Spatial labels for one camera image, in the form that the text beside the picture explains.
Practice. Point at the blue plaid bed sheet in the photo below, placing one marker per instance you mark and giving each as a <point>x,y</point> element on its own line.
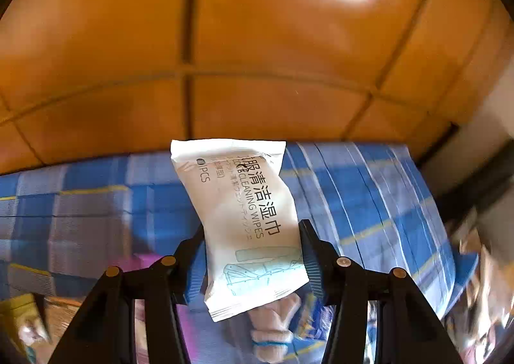
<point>361,195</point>

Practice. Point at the purple cardboard box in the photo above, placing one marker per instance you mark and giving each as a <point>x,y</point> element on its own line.
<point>182,324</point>

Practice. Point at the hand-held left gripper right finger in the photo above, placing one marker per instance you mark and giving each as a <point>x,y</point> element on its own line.
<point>311,272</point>

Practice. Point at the blue cardboard box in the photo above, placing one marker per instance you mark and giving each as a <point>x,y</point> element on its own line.
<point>311,324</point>

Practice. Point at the white wet wipes packet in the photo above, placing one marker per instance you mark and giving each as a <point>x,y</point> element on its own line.
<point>241,207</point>

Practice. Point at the white plush toy blue collar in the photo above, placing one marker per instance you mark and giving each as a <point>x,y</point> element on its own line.
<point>277,320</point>

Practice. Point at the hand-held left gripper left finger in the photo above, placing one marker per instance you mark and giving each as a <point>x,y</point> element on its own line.
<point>196,269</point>

